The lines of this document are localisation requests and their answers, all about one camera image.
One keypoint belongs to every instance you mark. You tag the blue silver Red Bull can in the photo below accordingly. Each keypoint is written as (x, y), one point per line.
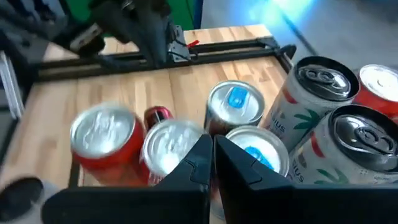
(233, 102)
(270, 146)

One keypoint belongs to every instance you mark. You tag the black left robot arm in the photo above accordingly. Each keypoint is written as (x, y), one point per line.
(146, 31)

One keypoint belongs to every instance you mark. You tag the red Coca-Cola Star Wars can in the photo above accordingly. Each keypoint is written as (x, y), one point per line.
(157, 116)
(168, 146)

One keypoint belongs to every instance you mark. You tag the red Coke Zero can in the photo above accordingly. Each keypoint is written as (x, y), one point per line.
(105, 137)

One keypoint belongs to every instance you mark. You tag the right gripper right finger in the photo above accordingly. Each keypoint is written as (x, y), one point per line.
(280, 205)

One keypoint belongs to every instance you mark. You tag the silver metal bracket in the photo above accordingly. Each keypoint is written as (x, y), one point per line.
(178, 43)

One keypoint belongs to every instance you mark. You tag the green floor mat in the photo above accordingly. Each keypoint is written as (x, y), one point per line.
(182, 12)

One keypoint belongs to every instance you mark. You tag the white Celsius Peach Vibe can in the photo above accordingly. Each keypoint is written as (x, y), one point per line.
(357, 137)
(323, 81)
(18, 199)

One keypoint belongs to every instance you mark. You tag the red Fanta strawberry can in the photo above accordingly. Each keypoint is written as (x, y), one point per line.
(379, 82)

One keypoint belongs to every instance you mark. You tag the black clamp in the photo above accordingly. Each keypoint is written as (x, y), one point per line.
(287, 49)

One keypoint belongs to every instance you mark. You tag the white ribbed bar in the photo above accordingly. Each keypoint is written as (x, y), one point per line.
(11, 87)

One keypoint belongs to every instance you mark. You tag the wooden shelf with black frame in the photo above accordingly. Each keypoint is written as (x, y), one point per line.
(74, 177)

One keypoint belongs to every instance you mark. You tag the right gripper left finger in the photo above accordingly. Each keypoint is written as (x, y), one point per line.
(174, 202)

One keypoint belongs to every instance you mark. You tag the small red tag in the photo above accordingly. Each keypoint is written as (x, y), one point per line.
(192, 43)

